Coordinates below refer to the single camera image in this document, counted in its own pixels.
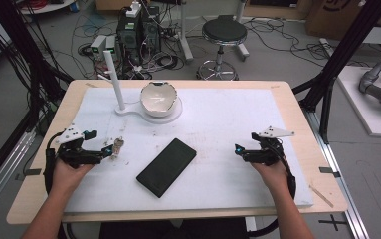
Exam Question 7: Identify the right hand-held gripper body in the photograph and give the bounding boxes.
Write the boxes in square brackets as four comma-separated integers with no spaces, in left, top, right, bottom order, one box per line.
[253,125,296,166]

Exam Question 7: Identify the white stand with post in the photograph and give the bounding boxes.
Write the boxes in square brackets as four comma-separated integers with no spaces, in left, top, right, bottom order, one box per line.
[96,49,183,125]

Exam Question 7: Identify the tangle of floor cables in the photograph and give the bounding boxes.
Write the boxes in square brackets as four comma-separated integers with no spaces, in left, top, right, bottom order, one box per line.
[72,6,187,81]

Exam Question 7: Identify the white table leg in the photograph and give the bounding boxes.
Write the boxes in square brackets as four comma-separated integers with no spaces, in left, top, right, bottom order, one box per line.
[177,0,195,65]
[233,0,251,63]

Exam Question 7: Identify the white jagged-edge bowl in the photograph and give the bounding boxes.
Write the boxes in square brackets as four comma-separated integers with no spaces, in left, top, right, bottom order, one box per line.
[139,81,179,119]

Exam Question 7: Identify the small silver device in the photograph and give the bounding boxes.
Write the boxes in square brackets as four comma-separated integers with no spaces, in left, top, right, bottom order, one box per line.
[104,34,118,55]
[90,34,108,57]

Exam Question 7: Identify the white table mat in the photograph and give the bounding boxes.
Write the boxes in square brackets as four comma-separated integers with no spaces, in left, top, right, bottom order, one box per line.
[64,87,314,214]

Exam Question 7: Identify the black metal frame post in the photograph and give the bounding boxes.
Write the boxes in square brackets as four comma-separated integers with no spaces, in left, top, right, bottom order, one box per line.
[0,0,75,133]
[291,0,381,144]

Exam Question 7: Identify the white platform board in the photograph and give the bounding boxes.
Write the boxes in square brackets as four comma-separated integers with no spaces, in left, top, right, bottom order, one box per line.
[336,65,381,139]

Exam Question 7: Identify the person's right hand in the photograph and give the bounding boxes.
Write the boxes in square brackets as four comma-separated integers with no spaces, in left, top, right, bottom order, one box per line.
[250,160,290,197]

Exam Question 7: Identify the black computer tower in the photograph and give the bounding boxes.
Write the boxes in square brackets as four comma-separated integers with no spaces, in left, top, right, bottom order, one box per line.
[140,4,162,56]
[115,12,143,69]

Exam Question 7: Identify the white round table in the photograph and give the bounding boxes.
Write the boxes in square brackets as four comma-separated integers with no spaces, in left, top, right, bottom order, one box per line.
[18,0,81,16]

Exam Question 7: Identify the white floor power strip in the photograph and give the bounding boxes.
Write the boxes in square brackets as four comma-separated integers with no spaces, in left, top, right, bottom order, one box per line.
[318,37,337,57]

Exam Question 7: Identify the black smartphone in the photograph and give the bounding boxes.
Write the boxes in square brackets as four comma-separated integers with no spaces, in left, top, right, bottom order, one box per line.
[135,137,198,199]

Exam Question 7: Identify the cardboard box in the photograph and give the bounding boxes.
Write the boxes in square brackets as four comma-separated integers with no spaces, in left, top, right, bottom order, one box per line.
[304,0,381,42]

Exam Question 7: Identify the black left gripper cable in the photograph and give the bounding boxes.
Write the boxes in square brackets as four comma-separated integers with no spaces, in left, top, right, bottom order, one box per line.
[43,130,65,197]

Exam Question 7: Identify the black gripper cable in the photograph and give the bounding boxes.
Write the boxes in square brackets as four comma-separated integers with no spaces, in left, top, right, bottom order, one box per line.
[247,138,297,238]
[43,130,65,197]

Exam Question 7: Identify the thin wooden stick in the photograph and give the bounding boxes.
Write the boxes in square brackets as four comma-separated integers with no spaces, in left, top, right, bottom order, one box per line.
[308,184,335,209]

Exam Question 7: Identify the aluminium floor rail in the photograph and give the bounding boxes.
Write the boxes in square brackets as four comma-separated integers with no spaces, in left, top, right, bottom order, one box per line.
[0,128,37,221]
[301,109,371,239]

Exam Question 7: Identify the black tape cross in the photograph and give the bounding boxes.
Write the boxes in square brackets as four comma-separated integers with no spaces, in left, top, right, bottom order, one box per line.
[317,213,348,233]

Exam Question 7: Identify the person's left hand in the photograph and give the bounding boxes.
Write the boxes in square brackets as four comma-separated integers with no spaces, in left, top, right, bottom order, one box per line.
[50,157,95,197]

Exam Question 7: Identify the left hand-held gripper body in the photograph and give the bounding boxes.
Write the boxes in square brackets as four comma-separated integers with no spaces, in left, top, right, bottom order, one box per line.
[55,123,96,169]

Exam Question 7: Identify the wooden table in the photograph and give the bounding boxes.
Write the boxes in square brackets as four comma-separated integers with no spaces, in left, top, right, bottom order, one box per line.
[6,79,349,226]

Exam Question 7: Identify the person's dark clothing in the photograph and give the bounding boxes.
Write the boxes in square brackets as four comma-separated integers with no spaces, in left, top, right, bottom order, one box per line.
[97,216,250,239]

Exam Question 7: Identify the black tape strip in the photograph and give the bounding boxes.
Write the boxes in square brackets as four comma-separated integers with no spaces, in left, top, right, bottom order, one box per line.
[318,166,342,179]
[14,167,43,182]

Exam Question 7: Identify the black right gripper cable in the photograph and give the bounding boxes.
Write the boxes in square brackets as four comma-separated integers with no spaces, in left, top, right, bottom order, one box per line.
[247,138,297,238]

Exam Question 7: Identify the black round stool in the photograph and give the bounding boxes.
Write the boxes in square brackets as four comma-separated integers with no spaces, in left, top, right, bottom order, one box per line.
[195,14,249,82]

